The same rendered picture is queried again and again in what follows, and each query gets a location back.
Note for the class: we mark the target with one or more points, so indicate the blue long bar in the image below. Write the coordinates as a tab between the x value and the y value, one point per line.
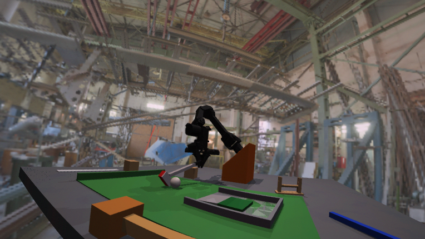
361	227

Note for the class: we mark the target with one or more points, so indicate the white golf ball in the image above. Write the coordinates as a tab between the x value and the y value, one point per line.
175	182

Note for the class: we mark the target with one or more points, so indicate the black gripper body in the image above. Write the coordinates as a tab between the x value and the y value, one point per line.
206	150

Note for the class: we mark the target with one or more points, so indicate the green flat mat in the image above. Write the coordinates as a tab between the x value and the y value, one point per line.
165	206

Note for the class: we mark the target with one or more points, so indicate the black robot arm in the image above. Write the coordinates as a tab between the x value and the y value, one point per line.
196	129

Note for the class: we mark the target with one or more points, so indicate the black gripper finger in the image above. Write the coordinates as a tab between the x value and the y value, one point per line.
197	156
203	159

